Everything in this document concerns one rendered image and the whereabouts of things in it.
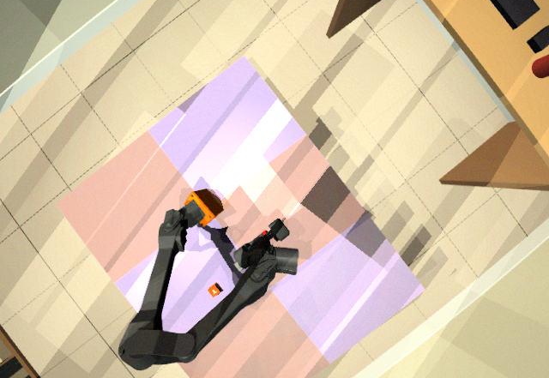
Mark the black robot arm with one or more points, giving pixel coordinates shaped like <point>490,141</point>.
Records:
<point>145,343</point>

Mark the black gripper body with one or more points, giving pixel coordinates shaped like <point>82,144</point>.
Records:
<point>279,230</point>

